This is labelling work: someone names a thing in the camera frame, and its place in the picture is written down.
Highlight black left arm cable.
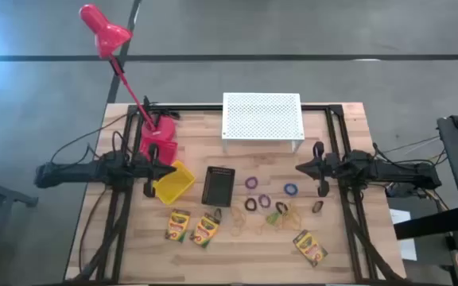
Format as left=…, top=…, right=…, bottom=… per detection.
left=49, top=113, right=130, bottom=164

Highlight red plastic basket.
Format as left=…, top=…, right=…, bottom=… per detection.
left=138, top=137, right=180, bottom=167

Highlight white perforated metal shelf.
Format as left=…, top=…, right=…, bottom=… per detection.
left=221, top=91, right=306, bottom=154

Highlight yellow plastic basket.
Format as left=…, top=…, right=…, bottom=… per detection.
left=151, top=159, right=197, bottom=206

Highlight black aluminium table frame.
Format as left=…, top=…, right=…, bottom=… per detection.
left=72, top=102, right=407, bottom=284

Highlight black lamp cable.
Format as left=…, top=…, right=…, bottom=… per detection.
left=142, top=95, right=181, bottom=120

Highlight yellow green crayon box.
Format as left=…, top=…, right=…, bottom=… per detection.
left=188, top=213, right=221, bottom=249
left=292, top=228, right=329, bottom=268
left=164, top=208, right=192, bottom=244

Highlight black beam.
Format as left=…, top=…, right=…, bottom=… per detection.
left=394, top=206, right=458, bottom=241

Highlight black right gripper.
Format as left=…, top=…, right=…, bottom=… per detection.
left=295, top=141, right=340, bottom=199

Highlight red desk lamp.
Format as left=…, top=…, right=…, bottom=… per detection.
left=78, top=3, right=179, bottom=143

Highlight white paper sheet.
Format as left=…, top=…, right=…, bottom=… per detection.
left=388, top=208, right=418, bottom=262

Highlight black plastic basket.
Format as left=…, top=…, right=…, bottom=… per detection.
left=200, top=165, right=237, bottom=208

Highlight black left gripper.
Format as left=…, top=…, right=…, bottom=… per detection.
left=133, top=142, right=178, bottom=199

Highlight dark thin cable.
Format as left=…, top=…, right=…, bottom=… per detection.
left=78, top=186, right=109, bottom=275

